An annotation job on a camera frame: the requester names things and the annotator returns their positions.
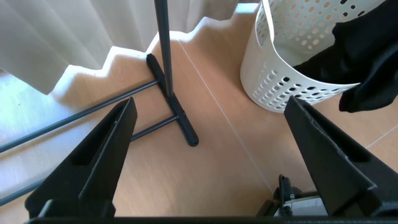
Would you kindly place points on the black garment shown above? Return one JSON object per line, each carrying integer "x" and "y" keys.
{"x": 363, "y": 56}

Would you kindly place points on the beige curtain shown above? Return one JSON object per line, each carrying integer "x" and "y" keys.
{"x": 77, "y": 31}

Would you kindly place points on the black clothes rack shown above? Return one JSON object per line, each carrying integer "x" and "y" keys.
{"x": 164, "y": 46}

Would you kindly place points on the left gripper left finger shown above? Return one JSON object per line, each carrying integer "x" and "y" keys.
{"x": 90, "y": 174}

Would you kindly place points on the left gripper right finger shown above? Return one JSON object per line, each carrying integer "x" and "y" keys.
{"x": 339, "y": 174}

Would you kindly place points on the white laundry basket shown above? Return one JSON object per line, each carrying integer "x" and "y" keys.
{"x": 267, "y": 77}

